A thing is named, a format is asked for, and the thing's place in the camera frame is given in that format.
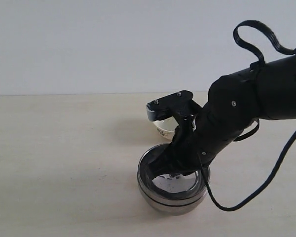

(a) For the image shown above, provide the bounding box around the white ceramic bowl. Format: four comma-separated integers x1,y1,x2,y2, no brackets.
153,117,178,140

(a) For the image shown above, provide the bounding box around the dimpled steel bowl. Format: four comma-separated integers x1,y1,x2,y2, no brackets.
137,143,207,202

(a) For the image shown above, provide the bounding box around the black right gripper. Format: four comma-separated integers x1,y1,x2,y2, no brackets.
148,116,207,180

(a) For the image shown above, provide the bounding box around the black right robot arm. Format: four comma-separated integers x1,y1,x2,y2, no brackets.
147,49,296,178

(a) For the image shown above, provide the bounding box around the smooth steel bowl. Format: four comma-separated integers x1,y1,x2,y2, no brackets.
140,189,207,216

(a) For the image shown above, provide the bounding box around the black flat ribbon cable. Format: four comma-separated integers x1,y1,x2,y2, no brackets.
233,20,296,72

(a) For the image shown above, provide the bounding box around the black round cable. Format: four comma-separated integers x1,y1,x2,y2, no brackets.
198,118,296,212

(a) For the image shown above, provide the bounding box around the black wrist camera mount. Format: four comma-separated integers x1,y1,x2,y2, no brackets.
146,90,202,121

